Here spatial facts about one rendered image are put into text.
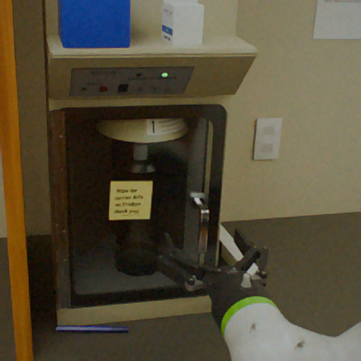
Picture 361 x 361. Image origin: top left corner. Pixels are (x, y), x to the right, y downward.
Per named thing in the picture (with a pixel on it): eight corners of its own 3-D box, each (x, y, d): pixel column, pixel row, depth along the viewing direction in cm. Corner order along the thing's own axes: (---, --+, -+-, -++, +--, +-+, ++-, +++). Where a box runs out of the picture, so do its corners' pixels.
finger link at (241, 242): (246, 245, 113) (251, 245, 113) (234, 227, 119) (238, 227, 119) (245, 259, 114) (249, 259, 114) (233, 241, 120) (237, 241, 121)
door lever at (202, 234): (201, 240, 123) (188, 242, 122) (205, 196, 119) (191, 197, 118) (209, 254, 118) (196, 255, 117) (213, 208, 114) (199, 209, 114)
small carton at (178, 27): (161, 39, 102) (162, 1, 100) (189, 38, 104) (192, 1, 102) (172, 45, 98) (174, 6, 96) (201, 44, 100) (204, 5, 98)
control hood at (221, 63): (47, 95, 105) (44, 35, 101) (232, 91, 113) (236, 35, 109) (51, 116, 95) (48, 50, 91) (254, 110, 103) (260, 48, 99)
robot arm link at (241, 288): (217, 355, 95) (275, 348, 98) (224, 289, 91) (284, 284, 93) (207, 331, 101) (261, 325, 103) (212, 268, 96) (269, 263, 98)
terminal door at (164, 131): (60, 307, 122) (53, 107, 106) (212, 292, 129) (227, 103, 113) (61, 309, 121) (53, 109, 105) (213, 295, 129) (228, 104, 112)
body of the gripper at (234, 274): (266, 278, 99) (246, 249, 107) (213, 283, 97) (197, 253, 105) (261, 317, 102) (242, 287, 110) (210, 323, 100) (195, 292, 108)
